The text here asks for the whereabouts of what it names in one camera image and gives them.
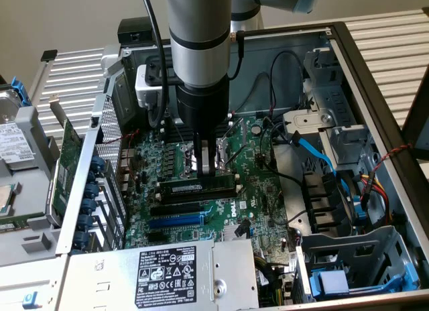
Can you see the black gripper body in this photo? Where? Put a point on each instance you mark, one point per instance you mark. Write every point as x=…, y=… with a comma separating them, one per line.
x=201, y=110

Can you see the green RAM stick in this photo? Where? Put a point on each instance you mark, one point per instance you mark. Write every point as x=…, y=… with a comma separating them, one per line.
x=8, y=227
x=218, y=183

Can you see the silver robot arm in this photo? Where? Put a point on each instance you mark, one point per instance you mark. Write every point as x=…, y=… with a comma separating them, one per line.
x=197, y=22

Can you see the black RAM slot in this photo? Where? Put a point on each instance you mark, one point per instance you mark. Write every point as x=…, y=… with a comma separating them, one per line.
x=177, y=138
x=172, y=132
x=187, y=201
x=228, y=193

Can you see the metal CPU socket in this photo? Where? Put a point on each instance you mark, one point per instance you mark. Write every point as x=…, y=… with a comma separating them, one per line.
x=223, y=150

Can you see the thin metal locking lever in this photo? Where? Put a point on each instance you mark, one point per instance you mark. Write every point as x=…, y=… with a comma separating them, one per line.
x=237, y=155

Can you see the green Dell motherboard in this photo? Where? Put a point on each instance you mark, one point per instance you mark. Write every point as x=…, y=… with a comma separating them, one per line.
x=249, y=177

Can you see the round coin battery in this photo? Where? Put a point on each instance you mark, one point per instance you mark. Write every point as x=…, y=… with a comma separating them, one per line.
x=257, y=129

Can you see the long black expansion slot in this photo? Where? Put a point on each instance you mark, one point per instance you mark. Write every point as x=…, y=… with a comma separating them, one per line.
x=174, y=208

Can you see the blue expansion slot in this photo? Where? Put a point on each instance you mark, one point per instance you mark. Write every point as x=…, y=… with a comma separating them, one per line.
x=174, y=221

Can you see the silver chipset heatsink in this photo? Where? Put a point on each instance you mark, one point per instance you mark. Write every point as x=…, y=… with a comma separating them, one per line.
x=229, y=234

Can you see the grey metal PC case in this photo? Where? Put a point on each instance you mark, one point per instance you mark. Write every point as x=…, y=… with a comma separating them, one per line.
x=268, y=46

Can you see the short black expansion slot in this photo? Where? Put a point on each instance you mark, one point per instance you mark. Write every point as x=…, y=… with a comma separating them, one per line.
x=155, y=237

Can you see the black box behind case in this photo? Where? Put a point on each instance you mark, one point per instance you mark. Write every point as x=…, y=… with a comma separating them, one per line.
x=134, y=26

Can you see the blue card retention clip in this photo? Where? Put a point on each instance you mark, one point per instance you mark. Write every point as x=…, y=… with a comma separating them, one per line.
x=99, y=163
x=81, y=239
x=91, y=190
x=85, y=221
x=88, y=206

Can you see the black fan shroud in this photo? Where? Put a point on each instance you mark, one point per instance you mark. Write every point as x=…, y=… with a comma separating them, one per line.
x=321, y=197

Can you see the green graphics card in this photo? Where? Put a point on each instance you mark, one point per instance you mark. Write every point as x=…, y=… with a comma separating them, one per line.
x=68, y=157

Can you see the silver power supply unit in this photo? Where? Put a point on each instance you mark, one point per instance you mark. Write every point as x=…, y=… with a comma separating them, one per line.
x=110, y=281

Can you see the grey metal disk bay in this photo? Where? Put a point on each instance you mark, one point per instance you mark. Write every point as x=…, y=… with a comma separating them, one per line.
x=352, y=244

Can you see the blue disk tray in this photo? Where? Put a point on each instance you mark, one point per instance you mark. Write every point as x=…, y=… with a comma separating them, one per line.
x=332, y=281

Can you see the grey parts rack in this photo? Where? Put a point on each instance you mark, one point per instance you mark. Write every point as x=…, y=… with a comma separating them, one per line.
x=33, y=190

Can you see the silver hard disk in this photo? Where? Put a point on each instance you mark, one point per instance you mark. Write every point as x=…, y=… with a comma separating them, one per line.
x=13, y=143

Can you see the silver CPU chip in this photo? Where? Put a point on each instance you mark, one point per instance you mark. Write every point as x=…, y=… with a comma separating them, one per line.
x=6, y=200

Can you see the small blue latch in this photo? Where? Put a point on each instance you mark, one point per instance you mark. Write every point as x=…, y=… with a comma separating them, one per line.
x=30, y=299

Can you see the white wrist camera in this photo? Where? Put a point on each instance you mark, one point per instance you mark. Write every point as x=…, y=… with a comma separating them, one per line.
x=144, y=86

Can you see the black camera bracket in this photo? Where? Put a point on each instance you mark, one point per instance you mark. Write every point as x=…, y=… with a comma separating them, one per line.
x=154, y=69

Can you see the silver metal bracket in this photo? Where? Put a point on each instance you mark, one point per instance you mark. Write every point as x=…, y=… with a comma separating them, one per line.
x=308, y=120

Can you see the blue disk bracket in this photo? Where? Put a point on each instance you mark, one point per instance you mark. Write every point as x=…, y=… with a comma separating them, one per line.
x=20, y=91

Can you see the dark brown post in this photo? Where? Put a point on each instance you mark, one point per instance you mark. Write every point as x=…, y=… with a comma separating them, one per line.
x=420, y=123

